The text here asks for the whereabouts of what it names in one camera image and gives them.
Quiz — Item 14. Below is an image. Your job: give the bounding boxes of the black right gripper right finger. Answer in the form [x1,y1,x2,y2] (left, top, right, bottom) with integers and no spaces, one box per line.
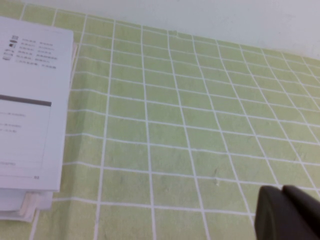
[281,184,320,235]

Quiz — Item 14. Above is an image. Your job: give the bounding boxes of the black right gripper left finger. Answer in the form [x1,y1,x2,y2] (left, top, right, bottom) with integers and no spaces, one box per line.
[254,185,320,240]

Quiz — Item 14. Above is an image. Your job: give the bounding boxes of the white product catalogue book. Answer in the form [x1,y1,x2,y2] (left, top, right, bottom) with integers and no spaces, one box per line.
[0,16,80,223]

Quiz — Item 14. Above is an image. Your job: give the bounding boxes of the green checked tablecloth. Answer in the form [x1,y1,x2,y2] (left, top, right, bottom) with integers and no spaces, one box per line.
[0,3,320,240]

